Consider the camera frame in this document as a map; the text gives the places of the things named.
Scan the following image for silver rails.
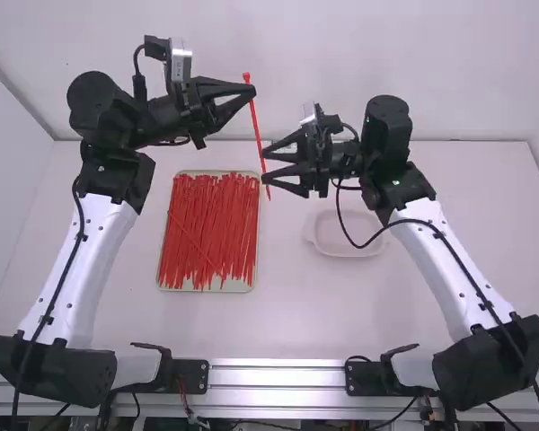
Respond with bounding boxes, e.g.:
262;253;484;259
0;357;539;422

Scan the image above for black cable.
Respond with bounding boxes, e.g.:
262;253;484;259
334;177;394;250
131;43;148;99

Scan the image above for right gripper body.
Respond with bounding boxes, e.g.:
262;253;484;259
301;112;345;199

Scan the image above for pale tray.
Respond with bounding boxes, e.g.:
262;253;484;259
155;169;263;295

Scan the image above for orange cable tie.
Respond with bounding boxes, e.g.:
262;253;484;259
242;71;273;202

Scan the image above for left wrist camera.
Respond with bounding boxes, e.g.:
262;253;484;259
163;37;194;84

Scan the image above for white dish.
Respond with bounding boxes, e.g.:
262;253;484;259
301;207;393;259

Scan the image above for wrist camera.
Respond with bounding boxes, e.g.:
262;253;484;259
297;101;323;128
163;37;194;84

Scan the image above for row of orange cable ties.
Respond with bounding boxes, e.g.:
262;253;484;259
157;172;260;292

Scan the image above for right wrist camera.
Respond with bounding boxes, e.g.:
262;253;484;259
297;101;323;128

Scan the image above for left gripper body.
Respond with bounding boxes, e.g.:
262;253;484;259
172;76;222;152

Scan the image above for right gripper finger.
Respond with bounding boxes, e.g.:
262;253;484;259
261;128;311;165
260;163;314;201

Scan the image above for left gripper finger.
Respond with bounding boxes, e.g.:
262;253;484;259
191;75;257;102
208;92;256;136

